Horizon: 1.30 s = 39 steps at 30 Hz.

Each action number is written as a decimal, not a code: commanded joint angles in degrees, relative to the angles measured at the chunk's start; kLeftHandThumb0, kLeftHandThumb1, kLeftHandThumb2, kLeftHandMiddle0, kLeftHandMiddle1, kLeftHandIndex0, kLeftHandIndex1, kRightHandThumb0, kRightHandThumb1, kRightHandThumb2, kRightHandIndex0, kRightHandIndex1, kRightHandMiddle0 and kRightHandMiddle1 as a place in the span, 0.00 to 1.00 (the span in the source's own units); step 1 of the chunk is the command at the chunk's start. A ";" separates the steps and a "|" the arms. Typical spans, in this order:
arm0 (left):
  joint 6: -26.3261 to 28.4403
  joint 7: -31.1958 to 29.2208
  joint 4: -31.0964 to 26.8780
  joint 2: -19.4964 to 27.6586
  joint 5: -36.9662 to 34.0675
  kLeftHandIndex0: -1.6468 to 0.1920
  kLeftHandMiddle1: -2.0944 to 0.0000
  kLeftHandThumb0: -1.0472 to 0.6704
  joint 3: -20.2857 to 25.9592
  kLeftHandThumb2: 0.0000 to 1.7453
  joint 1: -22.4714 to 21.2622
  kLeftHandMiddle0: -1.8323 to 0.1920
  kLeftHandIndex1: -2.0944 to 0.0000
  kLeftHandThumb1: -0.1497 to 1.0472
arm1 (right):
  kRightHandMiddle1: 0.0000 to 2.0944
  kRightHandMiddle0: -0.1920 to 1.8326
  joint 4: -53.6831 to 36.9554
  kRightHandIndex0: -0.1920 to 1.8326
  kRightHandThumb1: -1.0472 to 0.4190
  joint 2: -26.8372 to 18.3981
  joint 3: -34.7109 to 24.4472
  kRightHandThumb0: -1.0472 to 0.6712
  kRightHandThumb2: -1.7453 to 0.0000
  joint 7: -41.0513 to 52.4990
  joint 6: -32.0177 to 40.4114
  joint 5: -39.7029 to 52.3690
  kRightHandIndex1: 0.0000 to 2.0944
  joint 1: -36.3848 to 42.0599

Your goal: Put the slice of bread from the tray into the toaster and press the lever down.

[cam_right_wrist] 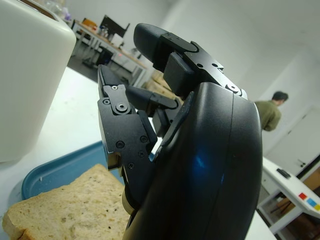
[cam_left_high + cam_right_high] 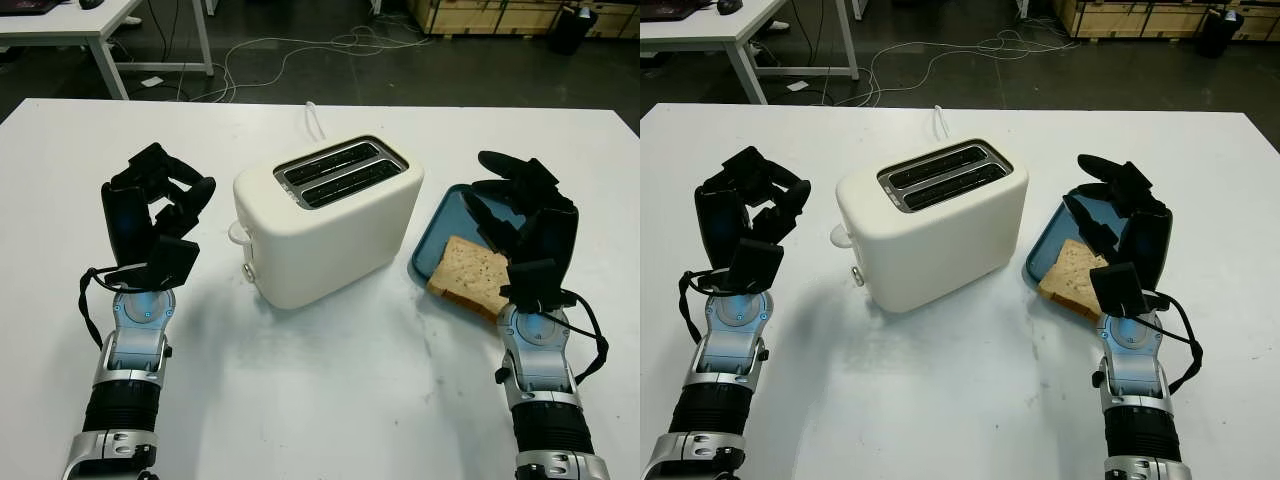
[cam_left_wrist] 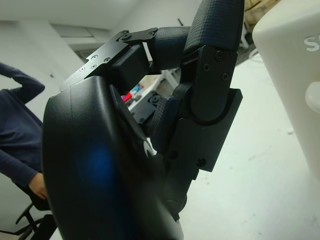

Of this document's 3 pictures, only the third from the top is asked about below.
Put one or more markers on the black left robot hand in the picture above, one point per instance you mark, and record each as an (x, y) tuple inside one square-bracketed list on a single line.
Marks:
[(100, 162)]

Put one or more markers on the white toaster lever knob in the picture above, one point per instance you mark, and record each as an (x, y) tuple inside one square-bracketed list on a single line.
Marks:
[(313, 98)]

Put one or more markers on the white two-slot toaster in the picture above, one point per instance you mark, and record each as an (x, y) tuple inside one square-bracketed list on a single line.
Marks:
[(282, 82)]

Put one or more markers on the black office chair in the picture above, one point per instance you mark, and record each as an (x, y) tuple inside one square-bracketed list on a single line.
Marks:
[(37, 210)]

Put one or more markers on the person in navy sweater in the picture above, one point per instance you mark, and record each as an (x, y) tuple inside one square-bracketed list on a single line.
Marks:
[(17, 125)]

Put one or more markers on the stacked wooden crates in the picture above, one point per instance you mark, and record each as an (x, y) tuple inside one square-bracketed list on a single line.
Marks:
[(252, 17)]

